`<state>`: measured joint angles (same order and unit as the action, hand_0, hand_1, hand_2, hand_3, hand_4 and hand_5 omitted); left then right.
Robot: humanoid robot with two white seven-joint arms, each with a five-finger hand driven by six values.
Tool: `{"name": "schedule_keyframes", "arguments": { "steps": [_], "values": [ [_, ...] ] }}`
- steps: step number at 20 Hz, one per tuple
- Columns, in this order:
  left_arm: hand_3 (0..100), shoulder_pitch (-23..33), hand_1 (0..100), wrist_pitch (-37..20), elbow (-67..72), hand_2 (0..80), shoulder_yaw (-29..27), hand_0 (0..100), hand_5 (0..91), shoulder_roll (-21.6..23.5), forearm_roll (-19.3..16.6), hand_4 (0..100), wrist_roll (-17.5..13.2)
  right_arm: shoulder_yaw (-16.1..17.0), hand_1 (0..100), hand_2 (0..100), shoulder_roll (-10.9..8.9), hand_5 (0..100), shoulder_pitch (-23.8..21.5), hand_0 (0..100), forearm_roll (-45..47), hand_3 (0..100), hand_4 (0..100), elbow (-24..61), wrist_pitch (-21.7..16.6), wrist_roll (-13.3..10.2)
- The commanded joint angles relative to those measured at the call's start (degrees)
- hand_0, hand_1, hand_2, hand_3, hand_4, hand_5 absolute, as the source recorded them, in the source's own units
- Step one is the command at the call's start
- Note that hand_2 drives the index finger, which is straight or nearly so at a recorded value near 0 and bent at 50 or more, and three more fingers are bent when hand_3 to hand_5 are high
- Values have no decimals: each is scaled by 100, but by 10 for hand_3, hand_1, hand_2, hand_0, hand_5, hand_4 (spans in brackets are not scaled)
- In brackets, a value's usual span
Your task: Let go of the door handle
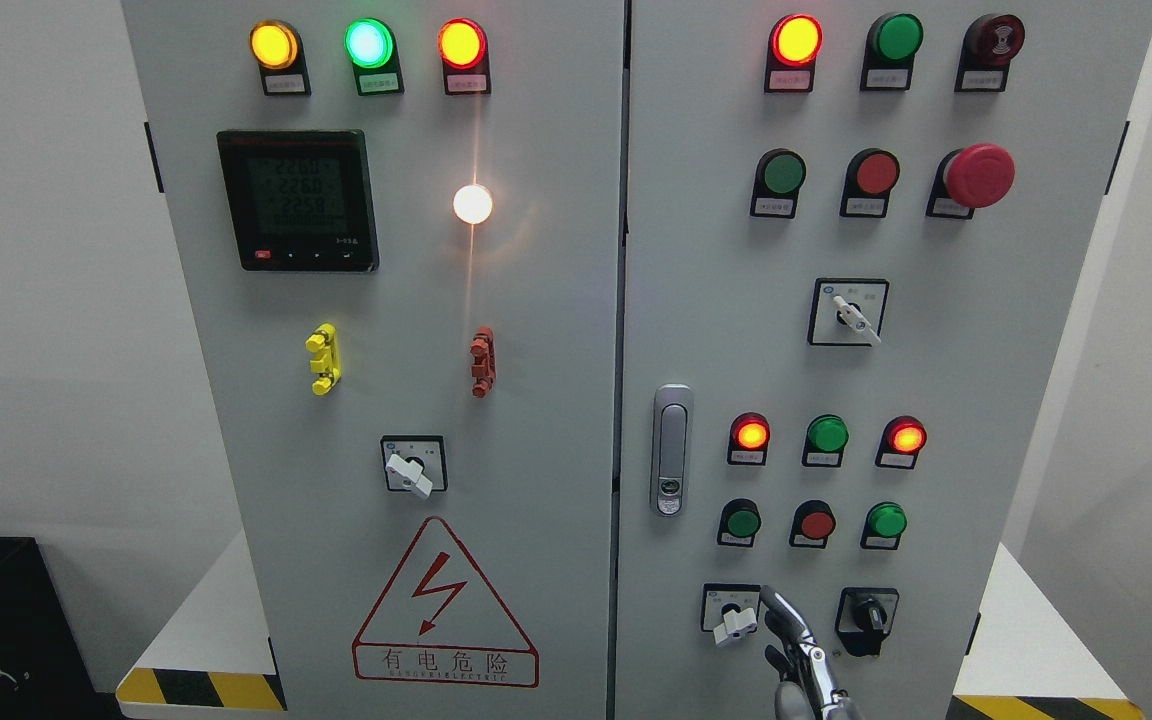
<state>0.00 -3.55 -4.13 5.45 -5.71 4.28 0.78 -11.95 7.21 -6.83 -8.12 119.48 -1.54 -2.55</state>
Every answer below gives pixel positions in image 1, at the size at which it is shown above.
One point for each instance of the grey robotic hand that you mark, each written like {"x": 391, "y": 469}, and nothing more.
{"x": 808, "y": 687}

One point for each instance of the white selector switch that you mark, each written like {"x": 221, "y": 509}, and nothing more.
{"x": 414, "y": 464}
{"x": 729, "y": 611}

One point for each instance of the red lit indicator middle right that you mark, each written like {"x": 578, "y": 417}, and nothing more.
{"x": 900, "y": 444}

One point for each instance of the black box bottom left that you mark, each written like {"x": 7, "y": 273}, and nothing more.
{"x": 42, "y": 674}

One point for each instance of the left cabinet door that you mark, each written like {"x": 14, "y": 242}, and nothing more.
{"x": 530, "y": 466}

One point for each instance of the red push button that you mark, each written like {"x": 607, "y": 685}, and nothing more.
{"x": 813, "y": 524}
{"x": 869, "y": 179}

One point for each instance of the cabinet door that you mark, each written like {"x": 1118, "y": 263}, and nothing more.
{"x": 530, "y": 466}
{"x": 721, "y": 301}

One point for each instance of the white platform with hazard stripes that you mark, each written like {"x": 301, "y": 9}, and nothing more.
{"x": 213, "y": 659}

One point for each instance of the green push button lower right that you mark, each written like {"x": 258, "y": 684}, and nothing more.
{"x": 886, "y": 522}

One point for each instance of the red push button upper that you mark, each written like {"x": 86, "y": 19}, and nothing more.
{"x": 869, "y": 179}

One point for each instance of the red indicator light top left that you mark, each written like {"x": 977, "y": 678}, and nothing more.
{"x": 463, "y": 49}

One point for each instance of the red lit indicator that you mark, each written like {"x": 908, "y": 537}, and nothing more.
{"x": 900, "y": 444}
{"x": 793, "y": 46}
{"x": 750, "y": 434}

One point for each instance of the dark red buzzer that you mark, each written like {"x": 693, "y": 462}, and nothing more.
{"x": 989, "y": 45}

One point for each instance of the green indicator light top left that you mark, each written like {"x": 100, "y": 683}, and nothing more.
{"x": 372, "y": 49}

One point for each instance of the red push button lower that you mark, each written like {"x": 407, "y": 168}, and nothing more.
{"x": 813, "y": 524}

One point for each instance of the white glowing indicator light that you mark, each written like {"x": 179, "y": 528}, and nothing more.
{"x": 473, "y": 204}

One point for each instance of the silver door handle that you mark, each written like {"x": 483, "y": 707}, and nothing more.
{"x": 670, "y": 447}

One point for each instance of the green push button upper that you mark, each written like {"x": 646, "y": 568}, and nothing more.
{"x": 778, "y": 179}

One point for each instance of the upper right selector switch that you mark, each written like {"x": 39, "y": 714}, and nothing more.
{"x": 847, "y": 312}

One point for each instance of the red lightning warning sticker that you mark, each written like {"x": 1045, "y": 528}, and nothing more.
{"x": 440, "y": 620}

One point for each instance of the green push button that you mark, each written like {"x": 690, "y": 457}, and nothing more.
{"x": 778, "y": 179}
{"x": 739, "y": 522}
{"x": 886, "y": 522}

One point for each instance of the green indicator top right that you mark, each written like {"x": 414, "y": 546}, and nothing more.
{"x": 892, "y": 43}

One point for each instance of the green indicator middle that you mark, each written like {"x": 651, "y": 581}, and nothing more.
{"x": 825, "y": 442}

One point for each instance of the black digital power meter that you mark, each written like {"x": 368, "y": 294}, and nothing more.
{"x": 300, "y": 201}

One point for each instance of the red emergency stop button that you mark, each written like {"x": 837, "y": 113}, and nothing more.
{"x": 968, "y": 179}

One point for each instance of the left white selector switch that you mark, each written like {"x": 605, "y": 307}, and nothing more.
{"x": 414, "y": 464}

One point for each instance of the red lit indicator middle left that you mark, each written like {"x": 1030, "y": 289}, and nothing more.
{"x": 750, "y": 434}

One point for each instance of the right cabinet door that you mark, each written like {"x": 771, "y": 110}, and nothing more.
{"x": 721, "y": 301}

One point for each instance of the black rotary knob switch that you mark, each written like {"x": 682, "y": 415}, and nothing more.
{"x": 864, "y": 618}

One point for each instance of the red lit indicator top right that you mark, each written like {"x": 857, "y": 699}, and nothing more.
{"x": 793, "y": 46}

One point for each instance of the yellow indicator light top left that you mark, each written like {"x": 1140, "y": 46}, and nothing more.
{"x": 277, "y": 49}

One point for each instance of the lower white selector switch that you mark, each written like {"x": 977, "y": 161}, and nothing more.
{"x": 729, "y": 611}

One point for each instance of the green push button lower left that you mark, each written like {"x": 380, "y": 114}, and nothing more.
{"x": 739, "y": 522}

